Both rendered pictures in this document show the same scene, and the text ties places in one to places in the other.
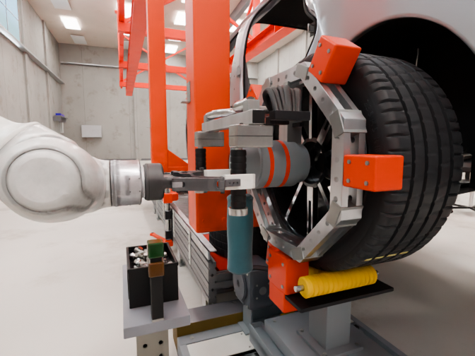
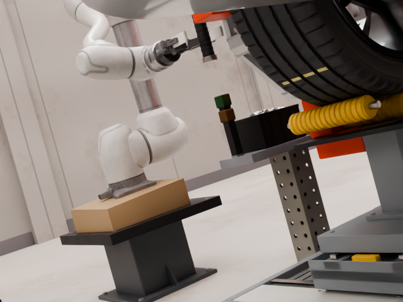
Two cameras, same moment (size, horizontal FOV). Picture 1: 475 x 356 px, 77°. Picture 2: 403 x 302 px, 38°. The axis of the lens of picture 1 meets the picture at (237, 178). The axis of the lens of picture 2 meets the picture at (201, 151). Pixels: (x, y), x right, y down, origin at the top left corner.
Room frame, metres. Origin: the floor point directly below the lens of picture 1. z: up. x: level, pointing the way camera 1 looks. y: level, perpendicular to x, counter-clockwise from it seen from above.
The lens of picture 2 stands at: (0.12, -1.61, 0.55)
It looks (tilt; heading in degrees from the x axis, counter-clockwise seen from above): 2 degrees down; 75
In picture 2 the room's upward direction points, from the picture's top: 15 degrees counter-clockwise
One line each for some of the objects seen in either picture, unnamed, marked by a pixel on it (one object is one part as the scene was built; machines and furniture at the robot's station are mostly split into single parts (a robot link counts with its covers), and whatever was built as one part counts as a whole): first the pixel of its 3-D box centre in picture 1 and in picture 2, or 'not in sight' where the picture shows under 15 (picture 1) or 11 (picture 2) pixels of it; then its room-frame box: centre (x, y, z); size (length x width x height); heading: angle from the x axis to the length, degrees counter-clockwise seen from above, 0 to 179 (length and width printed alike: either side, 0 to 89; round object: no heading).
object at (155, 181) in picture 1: (166, 181); (173, 49); (0.60, 0.15, 0.83); 0.09 x 0.08 x 0.07; 111
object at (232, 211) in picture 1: (238, 180); (203, 35); (0.66, 0.00, 0.83); 0.04 x 0.04 x 0.16
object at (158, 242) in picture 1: (155, 248); (222, 100); (0.74, 0.21, 0.64); 0.04 x 0.04 x 0.04; 21
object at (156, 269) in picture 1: (155, 267); (226, 115); (0.74, 0.21, 0.59); 0.04 x 0.04 x 0.04; 21
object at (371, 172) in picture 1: (371, 171); (213, 3); (0.61, -0.28, 0.85); 0.09 x 0.08 x 0.07; 21
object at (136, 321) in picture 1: (150, 289); (280, 147); (0.92, 0.28, 0.44); 0.43 x 0.17 x 0.03; 21
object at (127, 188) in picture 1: (128, 182); (161, 56); (0.58, 0.21, 0.83); 0.09 x 0.06 x 0.09; 21
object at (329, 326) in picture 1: (329, 314); (400, 174); (0.97, -0.32, 0.32); 0.40 x 0.30 x 0.28; 21
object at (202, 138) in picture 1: (209, 138); not in sight; (0.99, 0.09, 0.93); 0.09 x 0.05 x 0.05; 111
